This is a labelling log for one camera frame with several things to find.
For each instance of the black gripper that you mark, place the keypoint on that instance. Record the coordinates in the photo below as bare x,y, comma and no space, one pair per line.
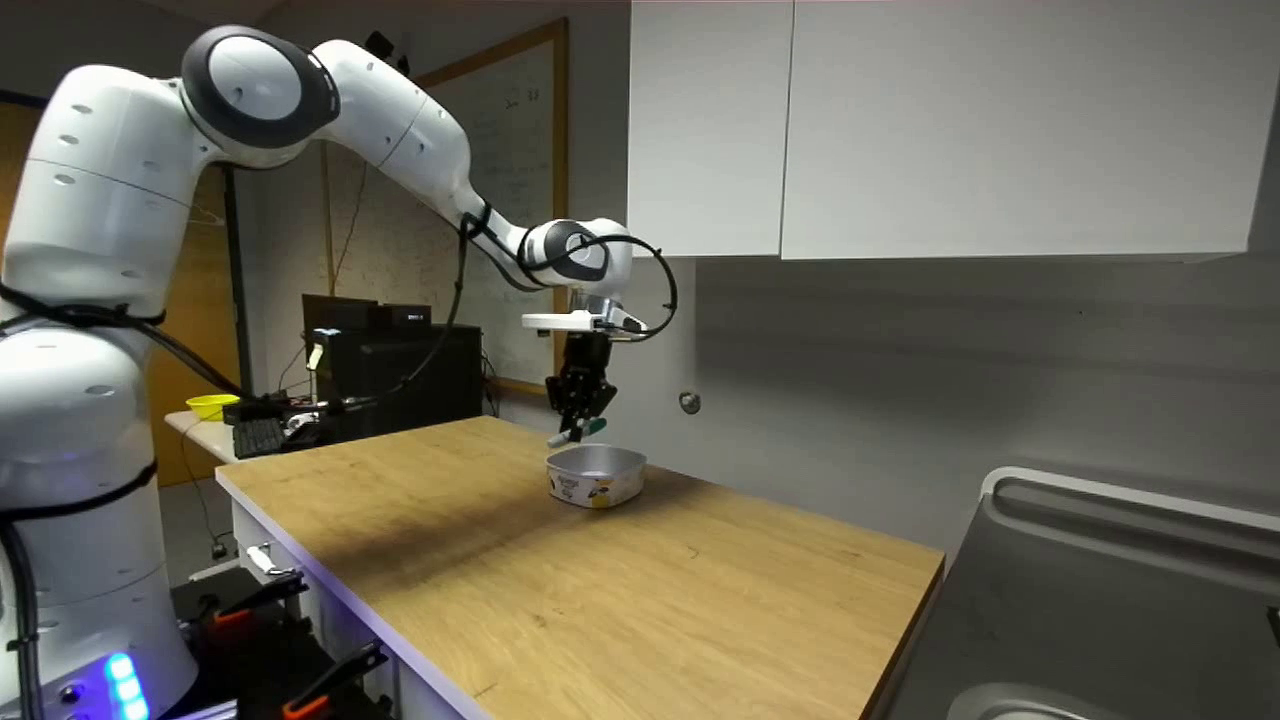
584,356

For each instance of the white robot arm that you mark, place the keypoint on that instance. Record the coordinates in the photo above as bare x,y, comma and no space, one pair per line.
106,266

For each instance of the white round container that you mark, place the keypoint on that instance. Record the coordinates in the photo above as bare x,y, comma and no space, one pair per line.
596,478

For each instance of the black equipment box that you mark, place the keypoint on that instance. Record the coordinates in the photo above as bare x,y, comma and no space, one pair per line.
401,364

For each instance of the wood framed whiteboard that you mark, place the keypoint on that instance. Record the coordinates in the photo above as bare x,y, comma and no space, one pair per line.
515,123

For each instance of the black low device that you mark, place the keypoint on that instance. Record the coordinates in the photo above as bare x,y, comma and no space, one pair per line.
280,424

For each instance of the yellow small item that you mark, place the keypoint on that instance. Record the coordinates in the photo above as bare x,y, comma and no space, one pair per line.
215,406

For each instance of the orange black clamp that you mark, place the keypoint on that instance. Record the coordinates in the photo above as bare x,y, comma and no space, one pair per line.
332,680
260,601

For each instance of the stainless steel sink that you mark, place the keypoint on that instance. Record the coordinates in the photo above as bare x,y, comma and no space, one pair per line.
1107,614

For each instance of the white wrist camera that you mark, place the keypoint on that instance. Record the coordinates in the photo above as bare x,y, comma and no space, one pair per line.
580,322

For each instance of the round metal wall knob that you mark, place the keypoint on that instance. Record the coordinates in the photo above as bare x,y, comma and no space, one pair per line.
688,401

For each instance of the white wall cabinet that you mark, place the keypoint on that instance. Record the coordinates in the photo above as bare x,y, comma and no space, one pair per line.
962,123

